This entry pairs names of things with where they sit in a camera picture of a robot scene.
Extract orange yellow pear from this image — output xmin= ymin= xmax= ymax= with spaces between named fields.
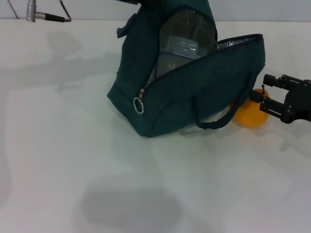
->
xmin=229 ymin=84 xmax=270 ymax=128

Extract clear plastic food container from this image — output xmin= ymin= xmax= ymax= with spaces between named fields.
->
xmin=155 ymin=35 xmax=207 ymax=78

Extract left arm plug cable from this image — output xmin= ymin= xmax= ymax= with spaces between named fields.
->
xmin=26 ymin=0 xmax=72 ymax=23

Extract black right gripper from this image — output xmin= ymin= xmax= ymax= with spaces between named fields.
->
xmin=249 ymin=74 xmax=311 ymax=125

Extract dark teal zipper bag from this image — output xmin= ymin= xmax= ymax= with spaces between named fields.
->
xmin=106 ymin=0 xmax=265 ymax=139

